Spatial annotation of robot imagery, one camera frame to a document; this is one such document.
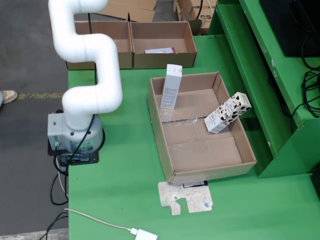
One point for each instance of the cow print hand cream box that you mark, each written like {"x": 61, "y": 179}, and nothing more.
{"x": 232, "y": 112}

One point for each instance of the grey robot base box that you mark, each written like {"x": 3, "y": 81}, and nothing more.
{"x": 53, "y": 130}

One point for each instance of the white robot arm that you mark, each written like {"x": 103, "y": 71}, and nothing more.
{"x": 82, "y": 105}

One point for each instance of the shallow cardboard tray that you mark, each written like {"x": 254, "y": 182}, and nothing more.
{"x": 200, "y": 150}

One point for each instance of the flat white pink box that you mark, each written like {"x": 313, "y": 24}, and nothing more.
{"x": 160, "y": 50}

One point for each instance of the empty open cardboard box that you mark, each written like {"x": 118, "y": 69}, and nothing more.
{"x": 120, "y": 32}

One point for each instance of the flat cardboard sheet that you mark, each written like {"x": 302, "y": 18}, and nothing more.
{"x": 140, "y": 10}

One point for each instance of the printed cardboard boxes stack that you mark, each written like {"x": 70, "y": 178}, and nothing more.
{"x": 190, "y": 10}

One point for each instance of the tall white grey carton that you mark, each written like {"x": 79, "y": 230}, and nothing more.
{"x": 171, "y": 87}

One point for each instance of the flattened printed paper carton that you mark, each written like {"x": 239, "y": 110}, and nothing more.
{"x": 195, "y": 200}

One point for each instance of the green metal shelf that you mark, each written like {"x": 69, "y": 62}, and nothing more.
{"x": 250, "y": 75}

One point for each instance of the white power adapter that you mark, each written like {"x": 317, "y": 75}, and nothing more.
{"x": 143, "y": 235}

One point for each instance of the beige shoe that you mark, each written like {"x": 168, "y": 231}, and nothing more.
{"x": 8, "y": 96}

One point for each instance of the black monitor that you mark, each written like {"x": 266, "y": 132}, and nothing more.
{"x": 287, "y": 25}

